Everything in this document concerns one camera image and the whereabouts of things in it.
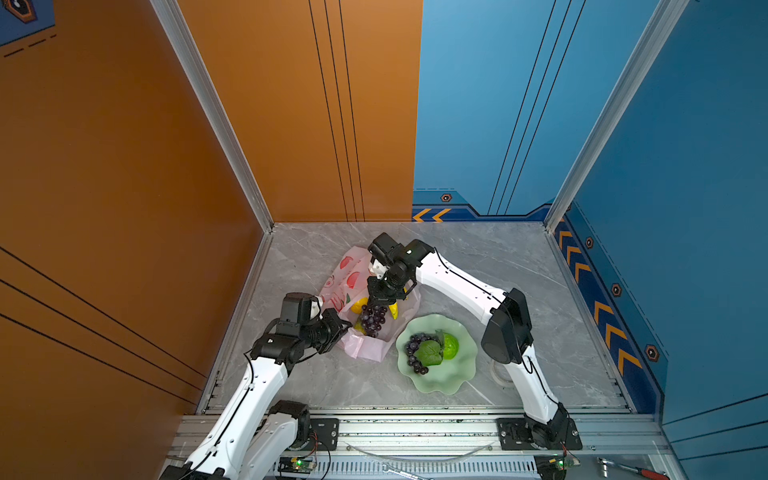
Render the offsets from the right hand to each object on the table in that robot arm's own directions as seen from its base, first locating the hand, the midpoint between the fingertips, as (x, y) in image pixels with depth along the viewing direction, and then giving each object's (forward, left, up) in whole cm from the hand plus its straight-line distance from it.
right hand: (370, 303), depth 83 cm
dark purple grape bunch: (-9, -11, -8) cm, 16 cm away
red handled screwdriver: (-36, -65, -15) cm, 76 cm away
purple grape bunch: (-4, -1, -1) cm, 4 cm away
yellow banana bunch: (+2, -7, -7) cm, 10 cm away
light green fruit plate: (-16, -20, -13) cm, 29 cm away
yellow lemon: (+4, +5, -8) cm, 10 cm away
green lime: (-9, -22, -8) cm, 25 cm away
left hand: (-5, +4, 0) cm, 6 cm away
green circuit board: (-36, +16, -15) cm, 42 cm away
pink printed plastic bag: (+7, +7, 0) cm, 10 cm away
